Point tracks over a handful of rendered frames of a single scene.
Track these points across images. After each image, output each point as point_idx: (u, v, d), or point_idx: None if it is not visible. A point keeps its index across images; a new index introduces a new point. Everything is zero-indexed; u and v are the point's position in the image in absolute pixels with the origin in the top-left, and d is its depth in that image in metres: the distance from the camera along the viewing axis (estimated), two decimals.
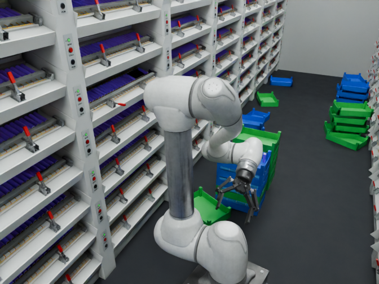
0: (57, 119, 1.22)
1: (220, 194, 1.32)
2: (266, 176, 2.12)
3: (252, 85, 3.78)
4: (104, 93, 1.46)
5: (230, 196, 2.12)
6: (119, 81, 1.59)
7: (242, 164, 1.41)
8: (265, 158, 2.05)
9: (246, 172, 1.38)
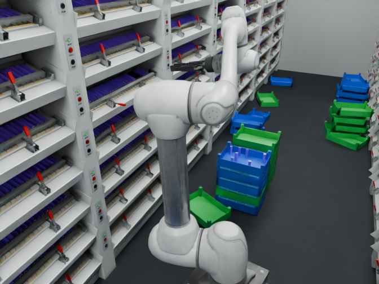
0: (57, 119, 1.22)
1: (184, 63, 1.61)
2: (266, 176, 2.12)
3: (252, 85, 3.78)
4: (104, 93, 1.46)
5: (230, 196, 2.12)
6: (119, 81, 1.59)
7: None
8: (265, 158, 2.05)
9: (212, 56, 1.51)
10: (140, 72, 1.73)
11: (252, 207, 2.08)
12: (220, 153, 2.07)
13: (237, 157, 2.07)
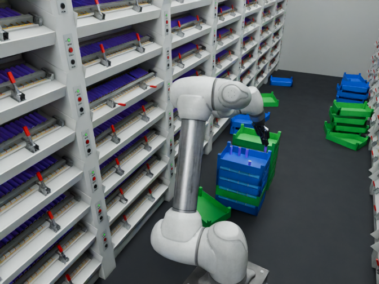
0: (57, 119, 1.22)
1: None
2: (266, 176, 2.12)
3: (252, 85, 3.78)
4: (104, 93, 1.46)
5: (230, 196, 2.12)
6: (119, 81, 1.59)
7: (264, 113, 1.82)
8: (267, 147, 2.01)
9: None
10: (140, 72, 1.73)
11: (252, 207, 2.08)
12: (220, 153, 2.07)
13: (134, 74, 1.69)
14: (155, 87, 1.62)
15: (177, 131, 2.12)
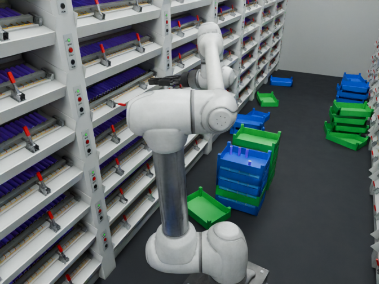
0: (57, 119, 1.22)
1: (158, 83, 1.58)
2: (266, 176, 2.12)
3: (252, 85, 3.78)
4: (101, 92, 1.47)
5: (230, 196, 2.12)
6: (117, 80, 1.59)
7: (193, 87, 1.48)
8: (129, 75, 1.68)
9: (190, 87, 1.52)
10: (138, 71, 1.73)
11: (252, 207, 2.08)
12: (220, 153, 2.07)
13: (132, 72, 1.70)
14: None
15: None
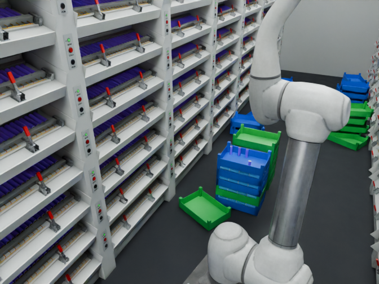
0: (57, 119, 1.22)
1: None
2: (266, 176, 2.12)
3: None
4: (101, 92, 1.47)
5: (230, 196, 2.12)
6: (117, 80, 1.59)
7: None
8: (129, 75, 1.68)
9: None
10: (138, 71, 1.73)
11: (252, 207, 2.08)
12: (220, 153, 2.07)
13: (132, 72, 1.70)
14: (141, 71, 1.62)
15: (177, 131, 2.12)
